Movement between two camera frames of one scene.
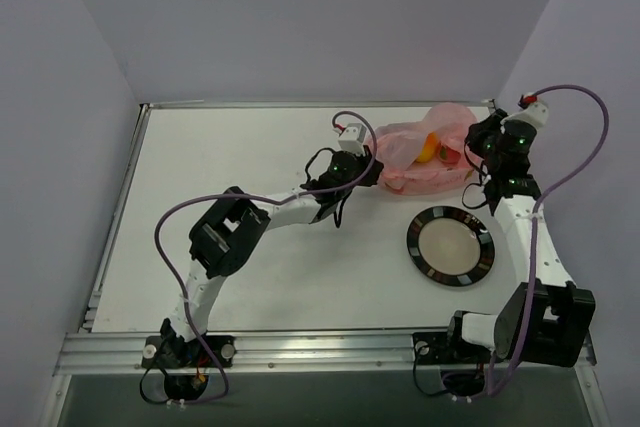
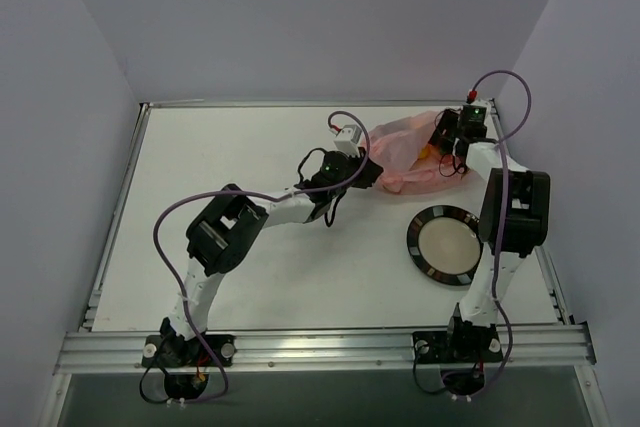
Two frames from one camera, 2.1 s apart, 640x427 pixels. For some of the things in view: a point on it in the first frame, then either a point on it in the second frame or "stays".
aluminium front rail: [367, 353] stays
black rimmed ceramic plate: [451, 246] stays
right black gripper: [480, 138] → [445, 130]
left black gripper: [372, 172] stays
